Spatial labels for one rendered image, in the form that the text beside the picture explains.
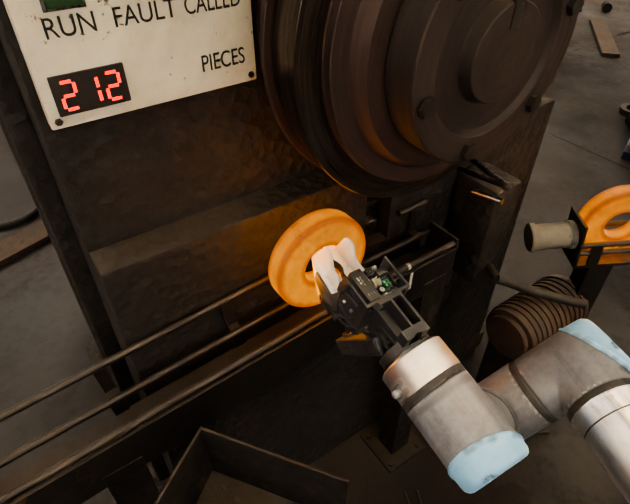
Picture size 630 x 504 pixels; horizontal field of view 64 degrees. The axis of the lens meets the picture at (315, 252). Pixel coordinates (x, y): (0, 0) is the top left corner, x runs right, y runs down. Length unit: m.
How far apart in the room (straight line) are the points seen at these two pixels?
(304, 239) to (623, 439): 0.44
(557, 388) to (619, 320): 1.37
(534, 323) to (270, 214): 0.63
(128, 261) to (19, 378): 1.18
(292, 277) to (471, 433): 0.31
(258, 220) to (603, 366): 0.49
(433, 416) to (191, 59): 0.50
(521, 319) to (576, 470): 0.60
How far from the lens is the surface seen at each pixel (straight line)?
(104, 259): 0.74
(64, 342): 1.90
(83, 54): 0.63
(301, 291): 0.75
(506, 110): 0.75
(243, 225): 0.76
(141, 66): 0.65
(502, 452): 0.62
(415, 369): 0.62
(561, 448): 1.65
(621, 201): 1.14
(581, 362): 0.70
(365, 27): 0.58
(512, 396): 0.72
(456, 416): 0.61
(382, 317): 0.64
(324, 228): 0.70
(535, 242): 1.11
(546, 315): 1.19
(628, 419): 0.68
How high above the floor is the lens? 1.32
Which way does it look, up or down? 41 degrees down
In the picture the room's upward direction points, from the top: straight up
